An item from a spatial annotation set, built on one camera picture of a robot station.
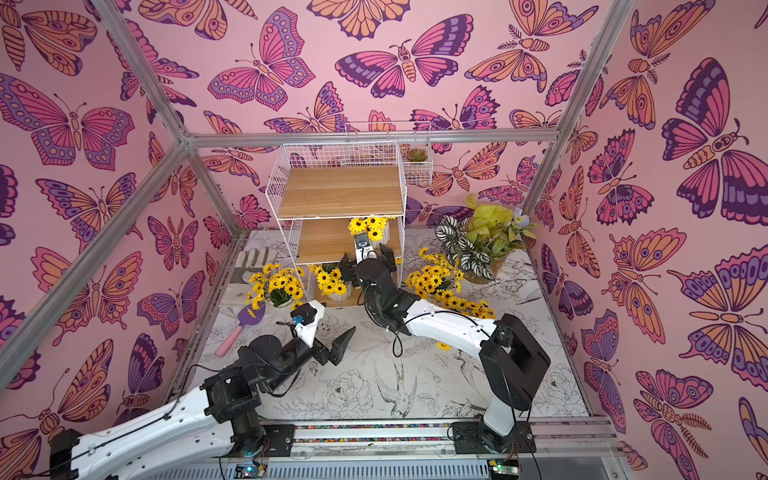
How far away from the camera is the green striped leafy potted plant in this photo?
86 centimetres

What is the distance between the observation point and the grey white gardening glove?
3.52 feet

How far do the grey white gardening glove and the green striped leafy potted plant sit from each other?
65 centimetres

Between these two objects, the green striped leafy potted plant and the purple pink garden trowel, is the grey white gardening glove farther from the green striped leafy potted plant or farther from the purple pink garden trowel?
the green striped leafy potted plant
